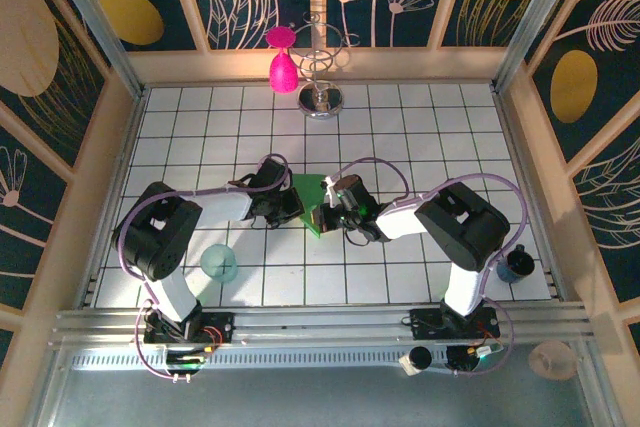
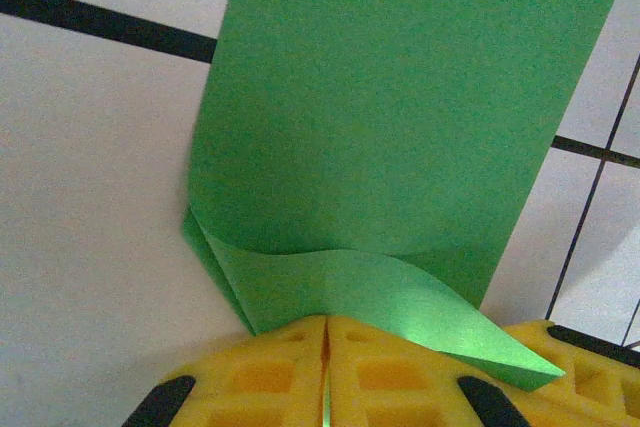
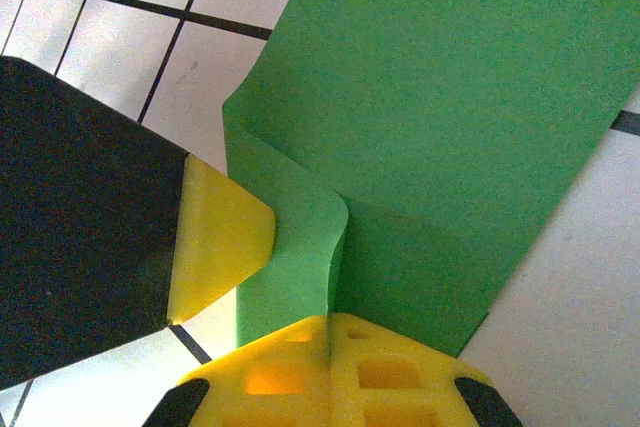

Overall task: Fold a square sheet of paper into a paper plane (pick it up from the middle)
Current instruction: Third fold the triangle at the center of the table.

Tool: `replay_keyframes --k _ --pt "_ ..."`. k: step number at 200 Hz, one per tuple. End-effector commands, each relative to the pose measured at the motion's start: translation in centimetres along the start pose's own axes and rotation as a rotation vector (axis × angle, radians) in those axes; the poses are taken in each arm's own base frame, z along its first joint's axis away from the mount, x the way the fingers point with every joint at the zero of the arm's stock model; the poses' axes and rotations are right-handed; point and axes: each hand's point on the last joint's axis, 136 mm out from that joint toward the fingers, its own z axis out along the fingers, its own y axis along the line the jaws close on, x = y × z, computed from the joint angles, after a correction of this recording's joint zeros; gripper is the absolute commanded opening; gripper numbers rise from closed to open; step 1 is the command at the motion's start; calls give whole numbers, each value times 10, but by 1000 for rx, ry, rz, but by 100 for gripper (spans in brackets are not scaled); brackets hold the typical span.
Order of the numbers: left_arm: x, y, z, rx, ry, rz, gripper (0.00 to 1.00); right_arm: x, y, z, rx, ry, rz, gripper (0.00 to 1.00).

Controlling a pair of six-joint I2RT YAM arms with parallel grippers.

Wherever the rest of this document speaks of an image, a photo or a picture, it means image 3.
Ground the green paper sheet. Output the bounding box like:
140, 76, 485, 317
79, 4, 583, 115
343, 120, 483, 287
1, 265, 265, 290
219, 0, 640, 358

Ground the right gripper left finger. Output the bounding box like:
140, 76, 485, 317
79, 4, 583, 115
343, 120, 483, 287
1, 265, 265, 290
144, 315, 332, 427

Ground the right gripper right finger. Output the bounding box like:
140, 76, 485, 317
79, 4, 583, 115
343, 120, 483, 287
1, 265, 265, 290
330, 312, 524, 427

